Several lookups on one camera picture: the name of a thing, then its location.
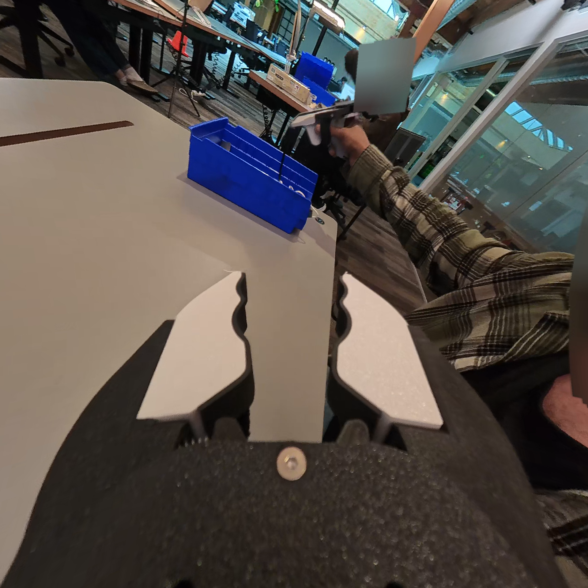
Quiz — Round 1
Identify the long grey desk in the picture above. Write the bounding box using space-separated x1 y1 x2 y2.
110 0 295 92

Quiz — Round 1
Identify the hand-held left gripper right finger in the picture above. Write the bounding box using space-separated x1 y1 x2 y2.
327 272 444 444

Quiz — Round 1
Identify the wooden-edged desk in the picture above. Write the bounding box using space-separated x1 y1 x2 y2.
248 69 354 138

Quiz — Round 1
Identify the cardboard box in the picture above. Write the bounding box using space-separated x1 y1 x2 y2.
266 63 318 104

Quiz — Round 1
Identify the blue plastic bin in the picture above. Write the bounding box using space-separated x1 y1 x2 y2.
187 118 319 235

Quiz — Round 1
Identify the black tripod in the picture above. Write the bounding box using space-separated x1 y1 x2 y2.
152 0 203 119
316 181 369 242

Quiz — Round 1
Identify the orange traffic cone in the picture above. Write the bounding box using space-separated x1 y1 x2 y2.
166 30 190 60

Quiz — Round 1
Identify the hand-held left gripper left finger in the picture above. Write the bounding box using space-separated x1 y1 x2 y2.
137 271 254 442

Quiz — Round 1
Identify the person's right hand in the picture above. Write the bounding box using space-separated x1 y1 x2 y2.
328 123 373 162

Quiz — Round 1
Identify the black USB cable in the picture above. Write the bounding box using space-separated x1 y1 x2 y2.
275 130 289 184

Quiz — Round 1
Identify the person's right forearm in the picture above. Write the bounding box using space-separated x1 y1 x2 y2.
347 143 494 288

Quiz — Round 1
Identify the black office chair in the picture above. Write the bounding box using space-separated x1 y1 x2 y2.
0 0 76 70

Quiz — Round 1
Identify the blue storage crate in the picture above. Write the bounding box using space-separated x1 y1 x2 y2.
294 51 337 107

